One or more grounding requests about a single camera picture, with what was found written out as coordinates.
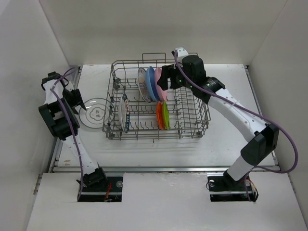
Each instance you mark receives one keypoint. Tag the white plate floral pattern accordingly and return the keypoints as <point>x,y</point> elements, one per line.
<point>142,85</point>

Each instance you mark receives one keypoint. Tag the green plate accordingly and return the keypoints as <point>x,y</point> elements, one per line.
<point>165,114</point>

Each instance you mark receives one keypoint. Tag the clear glass plate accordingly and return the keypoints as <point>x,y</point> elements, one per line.
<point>96,113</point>

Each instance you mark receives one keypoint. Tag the grey wire dish rack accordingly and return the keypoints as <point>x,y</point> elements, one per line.
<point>189,116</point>

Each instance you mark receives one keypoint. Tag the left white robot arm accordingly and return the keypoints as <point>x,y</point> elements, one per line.
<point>88,165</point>

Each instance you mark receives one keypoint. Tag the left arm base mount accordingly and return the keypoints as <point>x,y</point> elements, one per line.
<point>100,187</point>

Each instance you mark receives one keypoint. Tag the blue plate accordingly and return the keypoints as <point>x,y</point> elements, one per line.
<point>150,83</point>

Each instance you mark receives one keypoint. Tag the pink plate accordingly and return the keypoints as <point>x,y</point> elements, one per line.
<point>161,93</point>

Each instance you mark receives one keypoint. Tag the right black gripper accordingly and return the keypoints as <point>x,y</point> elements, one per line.
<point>168,71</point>

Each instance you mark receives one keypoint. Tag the white plate teal rim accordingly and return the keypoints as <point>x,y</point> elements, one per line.
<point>124,113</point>

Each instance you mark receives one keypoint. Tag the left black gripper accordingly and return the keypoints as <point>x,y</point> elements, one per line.
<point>77,101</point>

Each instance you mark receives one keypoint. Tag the orange plate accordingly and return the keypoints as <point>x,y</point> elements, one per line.
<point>159,116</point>

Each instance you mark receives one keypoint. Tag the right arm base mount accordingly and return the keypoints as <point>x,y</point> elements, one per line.
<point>223,188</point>

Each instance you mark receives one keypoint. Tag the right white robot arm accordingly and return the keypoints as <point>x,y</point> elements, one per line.
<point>188,71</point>

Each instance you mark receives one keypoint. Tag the front aluminium rail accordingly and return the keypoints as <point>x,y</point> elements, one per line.
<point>146,169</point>

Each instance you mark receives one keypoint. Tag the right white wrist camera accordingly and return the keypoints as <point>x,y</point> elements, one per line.
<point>180,52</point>

